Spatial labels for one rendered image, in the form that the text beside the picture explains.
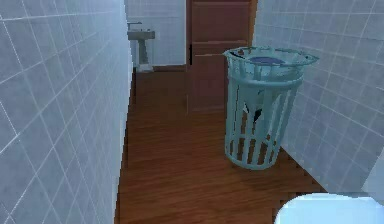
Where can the grey pedestal sink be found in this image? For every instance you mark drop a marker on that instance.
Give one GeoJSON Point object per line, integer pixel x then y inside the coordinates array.
{"type": "Point", "coordinates": [142, 35]}

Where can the brown wooden room door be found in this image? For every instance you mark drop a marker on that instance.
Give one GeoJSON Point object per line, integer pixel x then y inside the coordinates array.
{"type": "Point", "coordinates": [213, 30]}

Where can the green slatted garbage container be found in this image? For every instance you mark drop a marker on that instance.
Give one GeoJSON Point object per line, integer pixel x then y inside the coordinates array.
{"type": "Point", "coordinates": [265, 87]}

